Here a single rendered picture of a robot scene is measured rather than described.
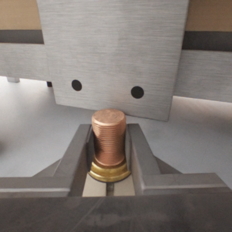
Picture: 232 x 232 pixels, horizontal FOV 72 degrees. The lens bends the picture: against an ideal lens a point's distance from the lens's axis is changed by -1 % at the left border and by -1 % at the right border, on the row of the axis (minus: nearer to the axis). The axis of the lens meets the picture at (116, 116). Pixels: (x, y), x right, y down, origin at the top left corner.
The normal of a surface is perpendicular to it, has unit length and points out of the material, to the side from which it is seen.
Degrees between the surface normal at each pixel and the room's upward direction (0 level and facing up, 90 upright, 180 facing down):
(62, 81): 90
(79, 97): 90
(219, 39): 90
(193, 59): 90
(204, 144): 180
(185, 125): 180
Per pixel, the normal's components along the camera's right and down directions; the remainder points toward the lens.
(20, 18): -0.32, 0.47
